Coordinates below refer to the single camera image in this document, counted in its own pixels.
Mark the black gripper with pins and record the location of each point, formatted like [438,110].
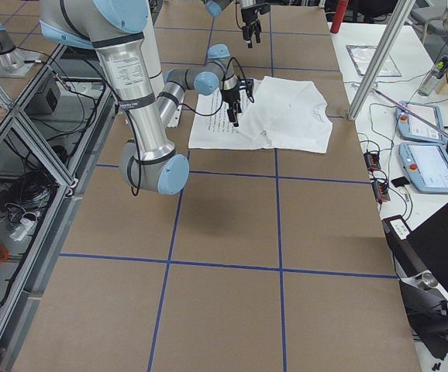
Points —
[247,17]
[230,96]

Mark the white long-sleeve printed shirt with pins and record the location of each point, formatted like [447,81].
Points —
[285,114]

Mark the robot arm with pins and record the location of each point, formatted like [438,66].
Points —
[216,7]
[116,31]

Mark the red cylinder bottle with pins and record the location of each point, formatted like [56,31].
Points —
[339,16]

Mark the upper black orange adapter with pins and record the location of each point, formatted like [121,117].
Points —
[372,161]

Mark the black orange adapter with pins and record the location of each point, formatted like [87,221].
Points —
[380,190]
[372,161]

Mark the lower black orange adapter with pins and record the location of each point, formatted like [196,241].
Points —
[380,190]

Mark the upper blue teach pendant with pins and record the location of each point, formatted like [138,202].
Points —
[411,128]

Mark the blue teach pendant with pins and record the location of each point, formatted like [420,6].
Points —
[411,128]
[426,166]

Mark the grey control box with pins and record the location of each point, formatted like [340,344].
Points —
[45,99]

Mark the lower blue teach pendant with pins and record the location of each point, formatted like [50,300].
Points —
[426,166]

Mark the grabber reacher tool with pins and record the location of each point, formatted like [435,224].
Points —
[404,108]

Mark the white power strip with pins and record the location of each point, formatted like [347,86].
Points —
[23,228]

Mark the black laptop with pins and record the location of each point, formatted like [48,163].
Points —
[423,248]

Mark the aluminium frame post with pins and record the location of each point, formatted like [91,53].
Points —
[389,36]

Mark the aluminium extrusion frame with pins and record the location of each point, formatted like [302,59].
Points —
[46,163]

